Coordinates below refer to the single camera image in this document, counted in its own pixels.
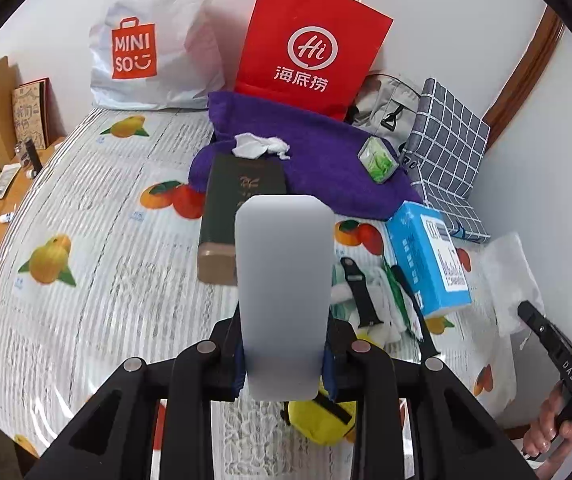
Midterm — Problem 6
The brown illustrated book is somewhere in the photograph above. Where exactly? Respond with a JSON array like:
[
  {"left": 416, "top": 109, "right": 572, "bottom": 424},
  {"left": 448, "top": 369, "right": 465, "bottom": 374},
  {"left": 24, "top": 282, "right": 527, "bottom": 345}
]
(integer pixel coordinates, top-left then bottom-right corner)
[{"left": 12, "top": 78, "right": 52, "bottom": 151}]

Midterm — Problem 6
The white sponge block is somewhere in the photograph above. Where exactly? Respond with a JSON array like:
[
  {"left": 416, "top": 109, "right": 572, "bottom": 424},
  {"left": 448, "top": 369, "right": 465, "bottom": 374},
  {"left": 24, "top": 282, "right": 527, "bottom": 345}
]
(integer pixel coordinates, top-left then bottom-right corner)
[{"left": 234, "top": 194, "right": 330, "bottom": 401}]

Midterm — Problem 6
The dark green tissue box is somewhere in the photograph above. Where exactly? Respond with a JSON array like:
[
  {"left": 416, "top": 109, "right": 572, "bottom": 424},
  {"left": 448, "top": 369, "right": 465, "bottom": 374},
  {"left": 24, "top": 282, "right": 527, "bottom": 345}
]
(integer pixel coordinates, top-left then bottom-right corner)
[{"left": 197, "top": 154, "right": 288, "bottom": 286}]

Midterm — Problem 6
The red paper shopping bag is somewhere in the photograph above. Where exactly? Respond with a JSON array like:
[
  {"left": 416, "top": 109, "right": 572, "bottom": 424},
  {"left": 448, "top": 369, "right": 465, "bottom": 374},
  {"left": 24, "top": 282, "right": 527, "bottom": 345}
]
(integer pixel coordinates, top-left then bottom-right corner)
[{"left": 234, "top": 0, "right": 395, "bottom": 122}]

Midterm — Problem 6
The clear plastic bag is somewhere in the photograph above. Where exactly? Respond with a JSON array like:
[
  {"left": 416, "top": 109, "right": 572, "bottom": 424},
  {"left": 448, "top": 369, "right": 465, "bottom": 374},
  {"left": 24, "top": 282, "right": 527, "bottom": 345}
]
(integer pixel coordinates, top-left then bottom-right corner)
[{"left": 481, "top": 232, "right": 548, "bottom": 337}]

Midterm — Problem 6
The wooden door frame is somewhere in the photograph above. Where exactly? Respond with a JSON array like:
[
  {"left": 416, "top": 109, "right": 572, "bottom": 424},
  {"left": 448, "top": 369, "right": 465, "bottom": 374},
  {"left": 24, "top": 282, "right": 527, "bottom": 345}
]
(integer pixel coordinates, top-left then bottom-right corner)
[{"left": 483, "top": 5, "right": 564, "bottom": 133}]

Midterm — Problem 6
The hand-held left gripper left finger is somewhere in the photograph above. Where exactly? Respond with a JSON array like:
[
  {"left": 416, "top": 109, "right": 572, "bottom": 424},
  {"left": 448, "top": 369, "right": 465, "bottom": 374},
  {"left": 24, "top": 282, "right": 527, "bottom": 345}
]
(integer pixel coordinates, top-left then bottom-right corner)
[{"left": 26, "top": 307, "right": 247, "bottom": 480}]

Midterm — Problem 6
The white tissue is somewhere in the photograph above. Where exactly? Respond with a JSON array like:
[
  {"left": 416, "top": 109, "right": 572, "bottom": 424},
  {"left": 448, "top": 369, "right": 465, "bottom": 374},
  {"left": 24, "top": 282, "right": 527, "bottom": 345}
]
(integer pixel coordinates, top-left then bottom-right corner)
[{"left": 232, "top": 132, "right": 291, "bottom": 161}]

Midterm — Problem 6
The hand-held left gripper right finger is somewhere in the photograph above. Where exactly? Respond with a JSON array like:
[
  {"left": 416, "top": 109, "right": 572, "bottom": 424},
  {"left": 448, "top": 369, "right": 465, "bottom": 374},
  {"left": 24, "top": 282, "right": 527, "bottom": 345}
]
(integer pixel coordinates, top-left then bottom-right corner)
[{"left": 318, "top": 316, "right": 537, "bottom": 480}]

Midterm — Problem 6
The small green tissue pack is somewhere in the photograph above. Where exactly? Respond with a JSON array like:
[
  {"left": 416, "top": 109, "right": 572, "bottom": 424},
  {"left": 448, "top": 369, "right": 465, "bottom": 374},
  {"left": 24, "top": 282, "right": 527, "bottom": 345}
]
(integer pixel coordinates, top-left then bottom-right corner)
[{"left": 357, "top": 137, "right": 400, "bottom": 184}]

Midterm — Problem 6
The blue tissue pack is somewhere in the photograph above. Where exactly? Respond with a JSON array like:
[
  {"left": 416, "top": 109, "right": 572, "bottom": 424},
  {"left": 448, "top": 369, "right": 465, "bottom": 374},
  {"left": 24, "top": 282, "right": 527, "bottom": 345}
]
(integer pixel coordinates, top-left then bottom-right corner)
[{"left": 385, "top": 201, "right": 473, "bottom": 319}]

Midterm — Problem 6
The grey fabric bag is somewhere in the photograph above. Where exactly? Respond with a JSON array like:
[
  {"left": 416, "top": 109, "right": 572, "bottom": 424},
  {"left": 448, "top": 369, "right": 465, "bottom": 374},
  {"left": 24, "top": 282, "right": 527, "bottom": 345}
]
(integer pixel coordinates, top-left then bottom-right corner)
[{"left": 351, "top": 74, "right": 422, "bottom": 147}]

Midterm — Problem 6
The white plastic shopping bag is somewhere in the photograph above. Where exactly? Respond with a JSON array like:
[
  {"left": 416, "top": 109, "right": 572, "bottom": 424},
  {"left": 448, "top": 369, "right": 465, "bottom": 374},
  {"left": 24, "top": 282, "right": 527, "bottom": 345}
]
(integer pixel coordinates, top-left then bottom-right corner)
[{"left": 89, "top": 0, "right": 226, "bottom": 111}]

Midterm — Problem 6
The person's right hand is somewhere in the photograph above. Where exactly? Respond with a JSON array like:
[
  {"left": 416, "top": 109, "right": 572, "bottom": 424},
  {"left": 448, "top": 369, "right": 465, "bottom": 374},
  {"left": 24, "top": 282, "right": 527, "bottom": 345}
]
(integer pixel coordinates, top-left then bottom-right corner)
[{"left": 522, "top": 382, "right": 570, "bottom": 461}]

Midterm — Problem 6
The grey checked cloth bag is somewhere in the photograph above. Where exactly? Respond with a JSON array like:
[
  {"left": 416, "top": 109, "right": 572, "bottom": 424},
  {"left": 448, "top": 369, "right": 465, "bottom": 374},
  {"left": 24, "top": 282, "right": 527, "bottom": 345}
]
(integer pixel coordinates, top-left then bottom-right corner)
[{"left": 398, "top": 78, "right": 491, "bottom": 245}]

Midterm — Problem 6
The small yellow bag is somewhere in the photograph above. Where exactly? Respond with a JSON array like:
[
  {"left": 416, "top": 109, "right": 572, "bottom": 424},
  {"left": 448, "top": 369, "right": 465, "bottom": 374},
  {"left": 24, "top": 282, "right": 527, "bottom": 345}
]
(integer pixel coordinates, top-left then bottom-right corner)
[{"left": 286, "top": 257, "right": 440, "bottom": 446}]

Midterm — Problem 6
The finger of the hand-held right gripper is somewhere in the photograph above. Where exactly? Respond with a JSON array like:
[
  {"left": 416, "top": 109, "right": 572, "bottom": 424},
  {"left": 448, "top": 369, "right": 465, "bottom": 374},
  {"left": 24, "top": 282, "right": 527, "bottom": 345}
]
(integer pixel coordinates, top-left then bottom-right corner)
[{"left": 517, "top": 301, "right": 569, "bottom": 361}]

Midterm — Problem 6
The purple towel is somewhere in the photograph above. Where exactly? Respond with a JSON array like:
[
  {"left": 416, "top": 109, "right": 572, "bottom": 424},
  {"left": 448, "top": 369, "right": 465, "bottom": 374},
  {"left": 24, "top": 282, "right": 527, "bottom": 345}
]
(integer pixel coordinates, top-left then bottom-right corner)
[{"left": 188, "top": 91, "right": 423, "bottom": 221}]

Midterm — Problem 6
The wooden nightstand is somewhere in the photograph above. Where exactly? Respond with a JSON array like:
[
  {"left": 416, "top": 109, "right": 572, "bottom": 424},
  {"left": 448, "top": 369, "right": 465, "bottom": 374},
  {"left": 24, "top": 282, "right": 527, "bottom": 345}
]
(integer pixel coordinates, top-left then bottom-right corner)
[{"left": 0, "top": 135, "right": 67, "bottom": 261}]

